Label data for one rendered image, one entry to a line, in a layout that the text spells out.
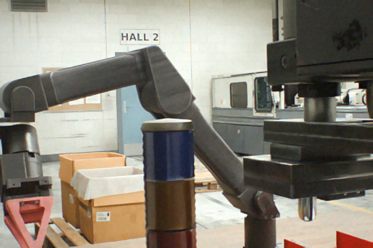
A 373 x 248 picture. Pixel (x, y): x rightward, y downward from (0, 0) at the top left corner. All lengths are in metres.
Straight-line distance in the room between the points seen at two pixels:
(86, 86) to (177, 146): 0.54
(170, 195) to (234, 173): 0.65
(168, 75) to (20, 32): 10.57
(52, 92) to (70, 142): 10.63
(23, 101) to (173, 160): 0.51
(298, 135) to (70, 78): 0.42
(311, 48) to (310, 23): 0.02
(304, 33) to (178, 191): 0.25
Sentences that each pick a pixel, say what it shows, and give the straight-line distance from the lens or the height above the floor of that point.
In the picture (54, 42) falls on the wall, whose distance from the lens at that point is 11.52.
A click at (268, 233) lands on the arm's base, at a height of 0.95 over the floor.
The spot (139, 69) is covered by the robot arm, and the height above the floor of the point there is 1.26.
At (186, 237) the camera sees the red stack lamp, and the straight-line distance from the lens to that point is 0.40.
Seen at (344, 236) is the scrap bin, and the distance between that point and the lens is 1.06.
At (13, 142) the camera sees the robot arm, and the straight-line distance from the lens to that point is 0.88.
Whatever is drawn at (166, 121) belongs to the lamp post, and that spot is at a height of 1.20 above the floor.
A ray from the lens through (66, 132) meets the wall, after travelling 11.50.
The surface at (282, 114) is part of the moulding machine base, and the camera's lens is 9.55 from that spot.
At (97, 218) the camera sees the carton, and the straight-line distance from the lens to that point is 4.15.
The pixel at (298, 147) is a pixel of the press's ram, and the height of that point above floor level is 1.16.
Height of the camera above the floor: 1.21
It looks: 3 degrees down
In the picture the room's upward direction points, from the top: 2 degrees counter-clockwise
